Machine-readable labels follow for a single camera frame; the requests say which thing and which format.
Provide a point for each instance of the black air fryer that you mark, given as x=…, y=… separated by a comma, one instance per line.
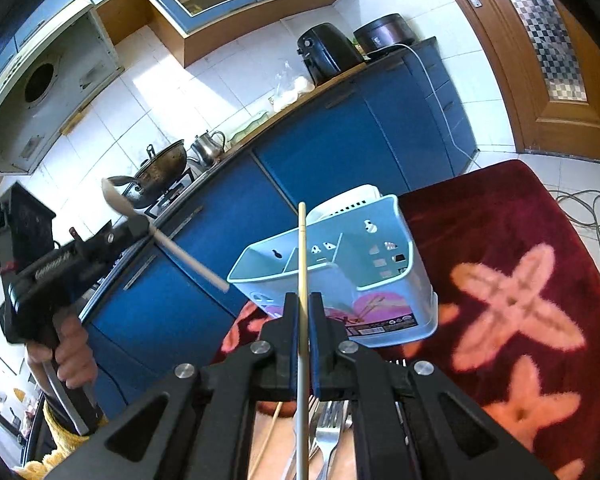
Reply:
x=327, y=53

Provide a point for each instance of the large black wok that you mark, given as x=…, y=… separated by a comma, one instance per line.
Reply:
x=155, y=176

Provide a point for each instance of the blue base cabinets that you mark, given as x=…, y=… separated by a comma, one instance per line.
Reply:
x=398, y=124

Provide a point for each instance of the red floral plush table cover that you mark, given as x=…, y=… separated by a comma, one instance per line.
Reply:
x=519, y=326

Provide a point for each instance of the large steel fork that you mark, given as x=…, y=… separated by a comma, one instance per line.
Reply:
x=328, y=432

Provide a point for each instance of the wooden chopstick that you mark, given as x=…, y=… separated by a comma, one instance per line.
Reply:
x=256, y=462
x=303, y=378

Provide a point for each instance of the person's left hand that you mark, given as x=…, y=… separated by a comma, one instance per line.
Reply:
x=76, y=364

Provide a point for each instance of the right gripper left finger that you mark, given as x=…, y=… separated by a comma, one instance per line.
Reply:
x=198, y=425

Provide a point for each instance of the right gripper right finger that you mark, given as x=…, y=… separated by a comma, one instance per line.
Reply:
x=410, y=422

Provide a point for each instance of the steel kettle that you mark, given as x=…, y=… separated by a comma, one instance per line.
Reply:
x=208, y=148

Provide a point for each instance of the light blue utensil holder box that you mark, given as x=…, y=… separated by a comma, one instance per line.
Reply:
x=361, y=257

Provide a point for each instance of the bag of white buns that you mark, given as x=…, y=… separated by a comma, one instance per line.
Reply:
x=290, y=85

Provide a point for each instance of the dark rice cooker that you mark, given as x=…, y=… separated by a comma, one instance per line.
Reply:
x=384, y=32

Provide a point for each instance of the brown wooden door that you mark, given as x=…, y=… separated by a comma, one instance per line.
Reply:
x=548, y=70

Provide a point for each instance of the yellow sleeve forearm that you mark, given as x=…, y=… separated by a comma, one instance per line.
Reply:
x=66, y=443

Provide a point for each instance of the grey range hood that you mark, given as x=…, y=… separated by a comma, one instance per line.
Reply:
x=55, y=74

